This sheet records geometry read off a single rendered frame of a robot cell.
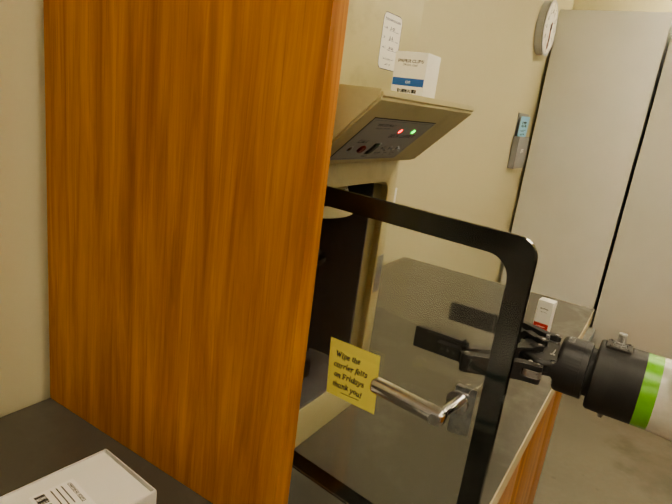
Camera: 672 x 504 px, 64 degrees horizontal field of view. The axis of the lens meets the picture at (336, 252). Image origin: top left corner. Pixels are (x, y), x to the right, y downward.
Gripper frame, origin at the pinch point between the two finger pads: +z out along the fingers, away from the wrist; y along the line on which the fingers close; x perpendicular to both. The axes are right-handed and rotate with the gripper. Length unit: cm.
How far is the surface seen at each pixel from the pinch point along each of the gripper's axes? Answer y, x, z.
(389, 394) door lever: 25.0, -0.4, -3.7
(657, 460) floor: -216, 119, -52
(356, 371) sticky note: 19.1, 2.0, 3.4
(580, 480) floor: -171, 119, -23
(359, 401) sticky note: 19.2, 5.6, 2.3
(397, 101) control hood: 13.3, -30.2, 6.3
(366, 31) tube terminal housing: 3.3, -39.2, 17.5
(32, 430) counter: 32, 26, 51
